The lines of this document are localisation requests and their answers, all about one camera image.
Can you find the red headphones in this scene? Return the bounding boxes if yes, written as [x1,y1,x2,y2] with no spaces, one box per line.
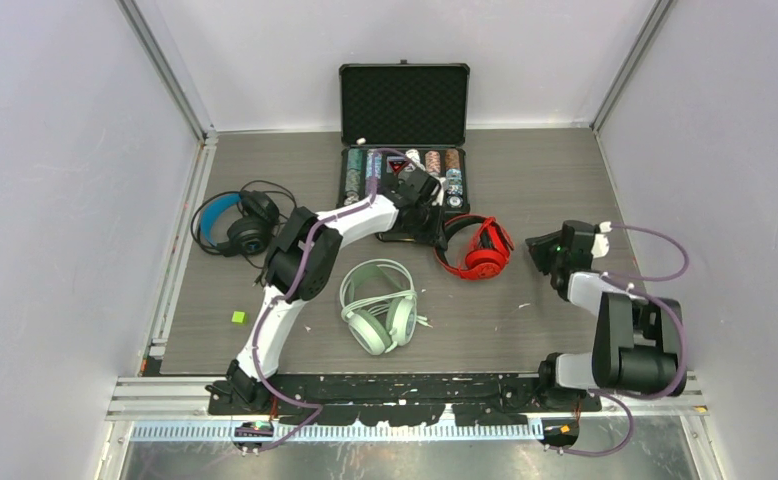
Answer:
[434,214,515,281]

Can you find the mint green headphones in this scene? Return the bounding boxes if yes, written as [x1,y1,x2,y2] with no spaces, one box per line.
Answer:
[339,259,430,356]

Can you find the black headphone cable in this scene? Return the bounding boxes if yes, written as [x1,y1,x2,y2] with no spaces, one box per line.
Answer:
[191,180,299,289]

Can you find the blue black headphones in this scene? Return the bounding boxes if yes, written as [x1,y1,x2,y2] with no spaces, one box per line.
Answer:
[191,190,281,257]

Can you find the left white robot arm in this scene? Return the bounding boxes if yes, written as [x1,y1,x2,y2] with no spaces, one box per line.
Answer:
[225,169,441,414]

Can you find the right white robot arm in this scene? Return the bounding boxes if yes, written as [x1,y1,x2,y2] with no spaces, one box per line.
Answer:
[525,220,688,411]

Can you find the black poker chip case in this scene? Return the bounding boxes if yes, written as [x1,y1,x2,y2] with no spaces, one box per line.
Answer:
[337,61,471,246]

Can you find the green cube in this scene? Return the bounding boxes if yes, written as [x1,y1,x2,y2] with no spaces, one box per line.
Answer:
[231,311,248,325]

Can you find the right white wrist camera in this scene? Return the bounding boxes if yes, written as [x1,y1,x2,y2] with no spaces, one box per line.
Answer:
[591,221,612,258]

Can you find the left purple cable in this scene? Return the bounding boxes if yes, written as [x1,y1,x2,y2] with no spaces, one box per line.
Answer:
[233,148,410,452]

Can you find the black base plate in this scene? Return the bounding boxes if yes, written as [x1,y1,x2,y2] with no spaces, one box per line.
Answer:
[205,373,601,427]

